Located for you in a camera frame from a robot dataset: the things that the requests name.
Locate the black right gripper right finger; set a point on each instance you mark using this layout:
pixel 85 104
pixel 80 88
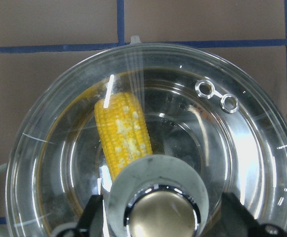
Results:
pixel 236 219

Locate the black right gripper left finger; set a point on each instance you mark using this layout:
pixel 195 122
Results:
pixel 91 221

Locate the yellow corn cob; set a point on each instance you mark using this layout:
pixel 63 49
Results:
pixel 122 130

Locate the glass pot lid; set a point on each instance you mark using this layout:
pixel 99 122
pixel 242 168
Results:
pixel 158 138

